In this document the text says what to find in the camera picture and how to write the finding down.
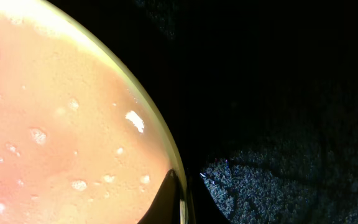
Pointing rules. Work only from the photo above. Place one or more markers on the yellow plate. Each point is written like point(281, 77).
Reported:
point(80, 139)

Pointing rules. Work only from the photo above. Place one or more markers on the round black serving tray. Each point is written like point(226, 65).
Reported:
point(261, 97)

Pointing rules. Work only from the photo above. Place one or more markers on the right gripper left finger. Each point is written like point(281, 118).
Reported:
point(165, 207)

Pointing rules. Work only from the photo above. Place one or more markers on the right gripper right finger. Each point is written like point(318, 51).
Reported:
point(204, 209)

